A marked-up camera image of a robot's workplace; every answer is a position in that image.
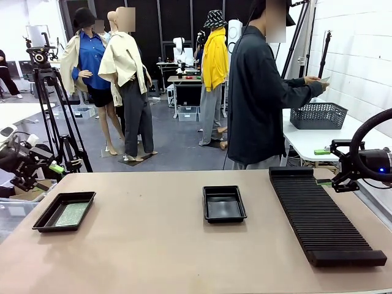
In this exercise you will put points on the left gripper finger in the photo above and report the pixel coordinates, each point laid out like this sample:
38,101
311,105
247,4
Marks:
26,185
50,160

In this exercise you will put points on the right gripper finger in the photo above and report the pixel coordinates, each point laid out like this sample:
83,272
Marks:
347,182
343,147

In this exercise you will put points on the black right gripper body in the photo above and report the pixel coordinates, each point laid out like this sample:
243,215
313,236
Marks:
375,163

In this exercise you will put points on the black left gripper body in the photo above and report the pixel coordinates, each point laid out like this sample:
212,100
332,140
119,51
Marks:
21,162

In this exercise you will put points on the black ESD tray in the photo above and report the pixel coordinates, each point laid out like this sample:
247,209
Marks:
46,219
224,206

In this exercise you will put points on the person left forearm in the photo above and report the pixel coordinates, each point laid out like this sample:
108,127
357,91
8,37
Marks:
294,82

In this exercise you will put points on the person right forearm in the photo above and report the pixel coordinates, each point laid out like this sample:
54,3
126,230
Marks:
306,95

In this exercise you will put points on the person right hand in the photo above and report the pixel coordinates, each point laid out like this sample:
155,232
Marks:
326,86

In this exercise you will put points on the person left hand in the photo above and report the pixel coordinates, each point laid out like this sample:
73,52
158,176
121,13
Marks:
311,80

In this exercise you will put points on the cardboard box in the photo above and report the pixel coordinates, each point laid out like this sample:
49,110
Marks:
30,193

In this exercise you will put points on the clear plastic box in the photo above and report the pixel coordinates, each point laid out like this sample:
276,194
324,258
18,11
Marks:
15,214

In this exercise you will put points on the white side table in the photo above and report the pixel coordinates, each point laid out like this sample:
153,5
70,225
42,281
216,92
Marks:
306,139

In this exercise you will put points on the grey mesh basket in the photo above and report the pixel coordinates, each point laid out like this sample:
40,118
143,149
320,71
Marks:
318,114

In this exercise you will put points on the black slotted board rack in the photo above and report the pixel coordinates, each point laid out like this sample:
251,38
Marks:
321,220

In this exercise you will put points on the white round-edged table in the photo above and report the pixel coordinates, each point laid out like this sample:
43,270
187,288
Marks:
15,111

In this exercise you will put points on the person in black clothes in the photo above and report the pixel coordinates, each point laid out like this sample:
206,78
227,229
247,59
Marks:
6,76

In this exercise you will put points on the thin black stand pole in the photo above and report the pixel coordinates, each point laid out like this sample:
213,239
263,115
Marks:
324,58

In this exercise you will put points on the person in dark jacket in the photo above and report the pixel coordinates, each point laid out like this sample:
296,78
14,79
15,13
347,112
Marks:
254,107

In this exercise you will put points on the mannequin with blue shirt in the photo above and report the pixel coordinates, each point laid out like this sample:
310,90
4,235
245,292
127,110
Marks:
90,61

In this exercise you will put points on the mannequin with cream shirt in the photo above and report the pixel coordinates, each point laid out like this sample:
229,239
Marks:
128,76

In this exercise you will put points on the black light stand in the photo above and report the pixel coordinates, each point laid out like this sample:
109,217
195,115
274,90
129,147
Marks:
295,39

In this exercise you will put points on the person in light blue shirt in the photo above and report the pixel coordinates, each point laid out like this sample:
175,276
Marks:
105,35

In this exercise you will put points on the clear floor storage bin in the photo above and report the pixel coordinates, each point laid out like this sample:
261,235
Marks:
187,114

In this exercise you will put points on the black floppy hat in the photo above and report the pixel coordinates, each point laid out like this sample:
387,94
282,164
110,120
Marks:
82,16

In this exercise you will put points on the mannequin with yellow top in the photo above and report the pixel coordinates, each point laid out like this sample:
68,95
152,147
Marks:
214,61

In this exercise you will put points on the background work desk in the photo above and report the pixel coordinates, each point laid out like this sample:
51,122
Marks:
183,79

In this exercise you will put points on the small white background robot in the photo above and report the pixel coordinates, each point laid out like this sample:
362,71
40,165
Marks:
179,49

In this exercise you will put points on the patterned bucket hat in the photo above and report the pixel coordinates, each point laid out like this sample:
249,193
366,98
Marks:
215,19

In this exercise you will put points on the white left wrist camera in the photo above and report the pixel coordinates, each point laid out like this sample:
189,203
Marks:
32,141

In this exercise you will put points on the black camera tripod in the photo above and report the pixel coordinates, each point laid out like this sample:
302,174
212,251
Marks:
46,98

